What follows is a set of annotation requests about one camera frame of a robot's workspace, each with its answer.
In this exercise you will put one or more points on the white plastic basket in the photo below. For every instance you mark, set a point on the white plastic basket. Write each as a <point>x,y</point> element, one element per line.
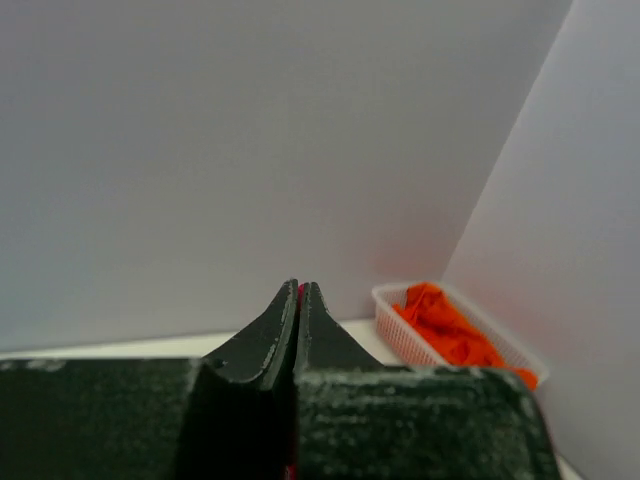
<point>414,350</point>

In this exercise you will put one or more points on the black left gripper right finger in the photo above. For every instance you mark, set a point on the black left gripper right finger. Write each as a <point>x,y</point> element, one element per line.
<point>322,342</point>

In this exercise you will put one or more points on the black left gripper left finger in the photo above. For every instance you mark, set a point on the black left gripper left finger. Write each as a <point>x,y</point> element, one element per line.
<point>259,354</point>

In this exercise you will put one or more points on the orange t shirts pile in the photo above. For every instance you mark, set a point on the orange t shirts pile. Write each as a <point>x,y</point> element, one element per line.
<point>432,315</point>

